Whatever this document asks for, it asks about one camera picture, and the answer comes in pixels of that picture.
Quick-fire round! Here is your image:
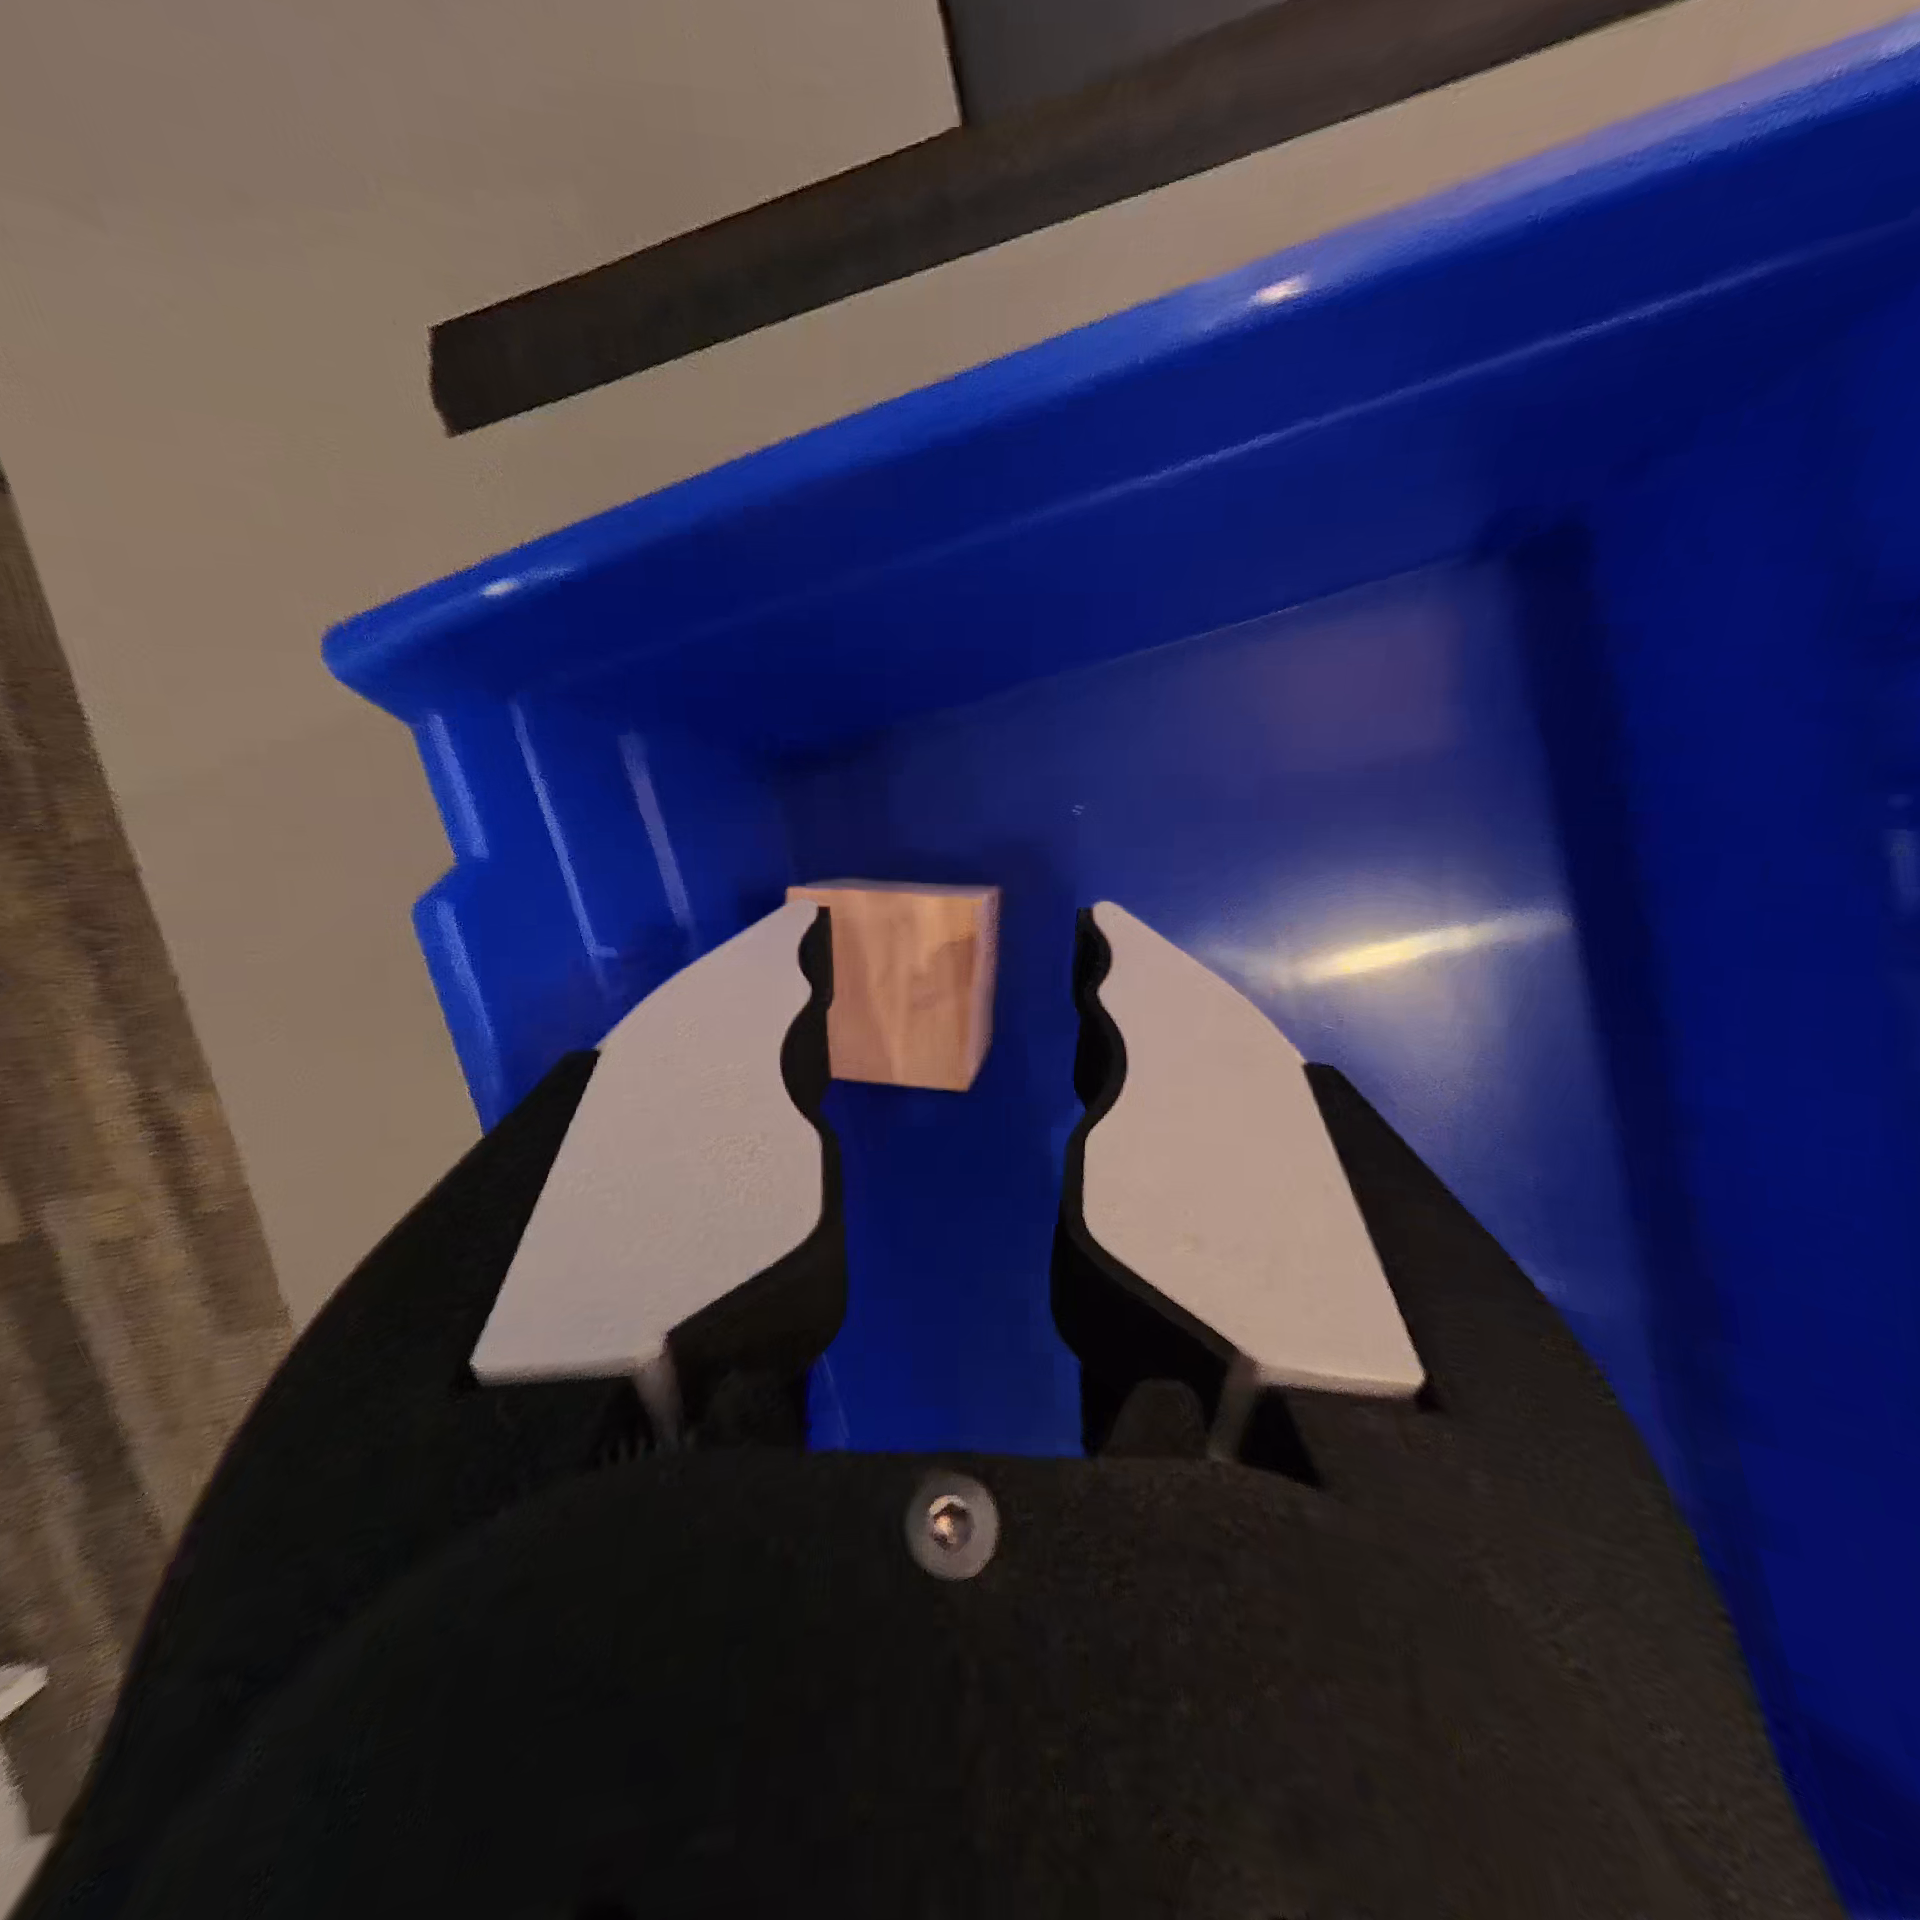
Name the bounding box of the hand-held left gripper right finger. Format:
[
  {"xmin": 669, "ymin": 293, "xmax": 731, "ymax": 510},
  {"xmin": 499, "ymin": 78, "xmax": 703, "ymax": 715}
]
[{"xmin": 1047, "ymin": 895, "xmax": 1431, "ymax": 1470}]

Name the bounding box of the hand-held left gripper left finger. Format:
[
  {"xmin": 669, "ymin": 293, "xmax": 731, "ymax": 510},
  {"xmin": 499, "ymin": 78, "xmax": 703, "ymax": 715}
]
[{"xmin": 470, "ymin": 899, "xmax": 853, "ymax": 1448}]

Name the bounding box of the wooden cube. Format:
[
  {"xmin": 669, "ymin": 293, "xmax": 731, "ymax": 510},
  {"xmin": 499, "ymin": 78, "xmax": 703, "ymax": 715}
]
[{"xmin": 784, "ymin": 881, "xmax": 1003, "ymax": 1087}]

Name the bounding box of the blue plastic bin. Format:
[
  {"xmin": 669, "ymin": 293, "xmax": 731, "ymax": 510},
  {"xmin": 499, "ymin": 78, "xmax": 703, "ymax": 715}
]
[{"xmin": 320, "ymin": 16, "xmax": 1920, "ymax": 1920}]

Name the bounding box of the black strip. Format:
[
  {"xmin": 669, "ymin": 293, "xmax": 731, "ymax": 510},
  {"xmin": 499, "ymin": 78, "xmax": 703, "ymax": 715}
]
[{"xmin": 427, "ymin": 0, "xmax": 1697, "ymax": 440}]

